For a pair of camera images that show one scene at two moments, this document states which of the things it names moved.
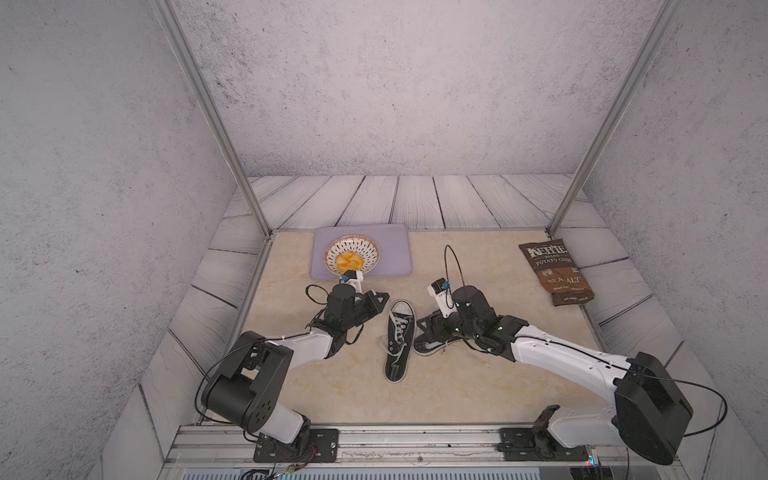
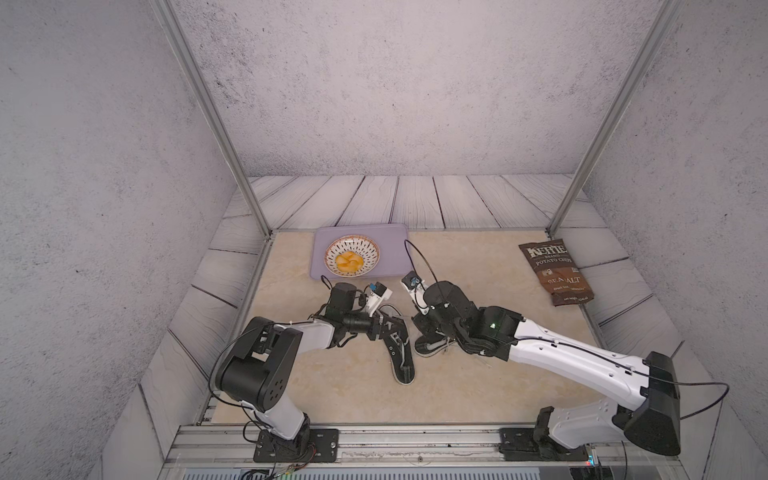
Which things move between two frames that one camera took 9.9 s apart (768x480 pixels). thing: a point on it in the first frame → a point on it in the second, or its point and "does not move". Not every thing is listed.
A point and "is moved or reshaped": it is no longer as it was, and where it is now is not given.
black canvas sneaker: [401, 332] is moved or reshaped
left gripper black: [368, 299] → [375, 328]
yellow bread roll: [349, 261] does not move
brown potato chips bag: [558, 270] does not move
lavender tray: [373, 249] does not move
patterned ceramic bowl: [352, 252] does not move
